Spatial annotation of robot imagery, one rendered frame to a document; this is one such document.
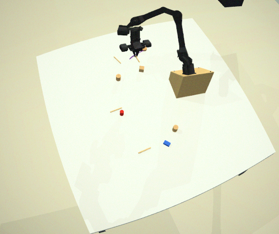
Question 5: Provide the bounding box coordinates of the small blue block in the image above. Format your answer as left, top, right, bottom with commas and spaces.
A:
163, 140, 171, 147

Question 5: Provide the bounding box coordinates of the brown wooden cylinder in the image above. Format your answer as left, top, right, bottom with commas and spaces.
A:
172, 124, 178, 132

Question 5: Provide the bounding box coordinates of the tan wooden cylinder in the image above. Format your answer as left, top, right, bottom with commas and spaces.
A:
116, 74, 121, 81

